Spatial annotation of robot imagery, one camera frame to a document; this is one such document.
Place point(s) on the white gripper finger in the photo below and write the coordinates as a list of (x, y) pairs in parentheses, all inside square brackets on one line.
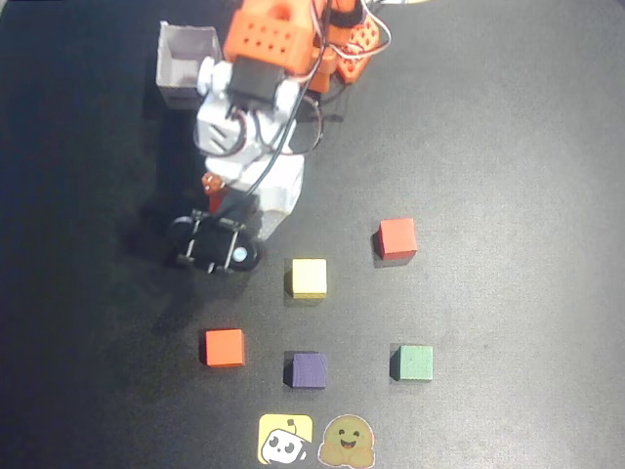
[(273, 225)]

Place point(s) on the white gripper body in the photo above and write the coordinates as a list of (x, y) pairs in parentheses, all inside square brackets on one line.
[(279, 190)]

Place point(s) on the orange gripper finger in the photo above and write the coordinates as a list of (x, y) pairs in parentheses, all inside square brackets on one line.
[(217, 198)]

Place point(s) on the orange and white robot arm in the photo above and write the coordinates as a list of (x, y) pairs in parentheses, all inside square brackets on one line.
[(266, 34)]

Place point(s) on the yellow wooden cube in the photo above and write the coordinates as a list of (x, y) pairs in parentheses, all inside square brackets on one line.
[(309, 276)]

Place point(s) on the red wooden cube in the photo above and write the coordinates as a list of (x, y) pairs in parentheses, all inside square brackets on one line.
[(398, 238)]

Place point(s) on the orange wooden cube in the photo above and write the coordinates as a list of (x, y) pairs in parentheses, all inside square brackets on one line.
[(224, 347)]

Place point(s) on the purple wooden cube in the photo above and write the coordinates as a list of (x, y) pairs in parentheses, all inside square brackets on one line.
[(308, 370)]

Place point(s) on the green wooden cube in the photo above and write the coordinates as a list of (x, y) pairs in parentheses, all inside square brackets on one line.
[(415, 362)]

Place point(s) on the white cardboard box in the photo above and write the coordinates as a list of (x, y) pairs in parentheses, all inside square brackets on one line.
[(180, 44)]

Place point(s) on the yellow robot cartoon sticker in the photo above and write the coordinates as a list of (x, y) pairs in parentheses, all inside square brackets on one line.
[(273, 430)]

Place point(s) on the smiling hugging face sticker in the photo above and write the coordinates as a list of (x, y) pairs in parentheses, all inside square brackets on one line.
[(347, 435)]

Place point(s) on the dark grey table mat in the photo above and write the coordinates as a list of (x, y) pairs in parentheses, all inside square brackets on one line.
[(512, 171)]

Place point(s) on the black oval wrist camera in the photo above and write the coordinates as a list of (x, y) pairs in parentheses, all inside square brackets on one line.
[(215, 244)]

